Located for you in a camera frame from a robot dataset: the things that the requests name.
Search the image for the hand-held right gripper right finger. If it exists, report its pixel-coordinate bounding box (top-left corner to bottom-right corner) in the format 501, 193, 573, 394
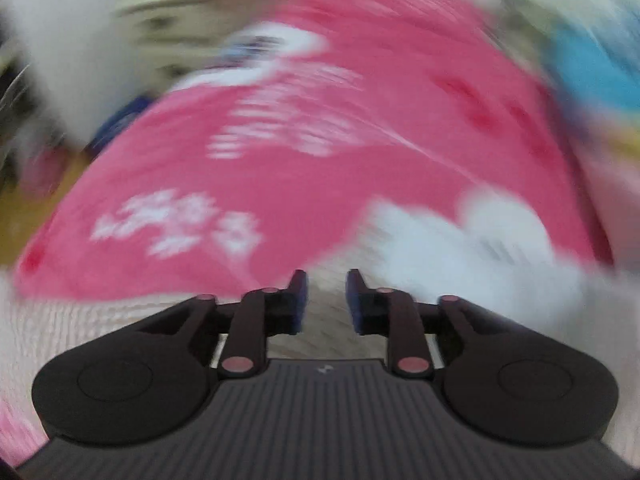
345, 268, 523, 380

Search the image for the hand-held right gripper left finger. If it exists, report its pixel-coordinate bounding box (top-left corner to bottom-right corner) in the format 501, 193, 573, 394
134, 269, 311, 380

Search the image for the beige white houndstooth coat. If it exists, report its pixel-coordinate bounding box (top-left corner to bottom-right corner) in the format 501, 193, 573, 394
0, 255, 640, 466

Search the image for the blue plastic bottle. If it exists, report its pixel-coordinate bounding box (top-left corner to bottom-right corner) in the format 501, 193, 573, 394
87, 95, 156, 158

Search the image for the pink plastic bag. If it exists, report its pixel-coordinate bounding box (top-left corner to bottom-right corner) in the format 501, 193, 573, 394
22, 147, 68, 198

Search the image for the cream nightstand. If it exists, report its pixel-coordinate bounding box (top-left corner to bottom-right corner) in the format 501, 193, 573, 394
114, 0, 296, 78

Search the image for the blue patterned blanket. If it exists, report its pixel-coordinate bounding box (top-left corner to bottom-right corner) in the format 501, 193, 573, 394
547, 20, 640, 116

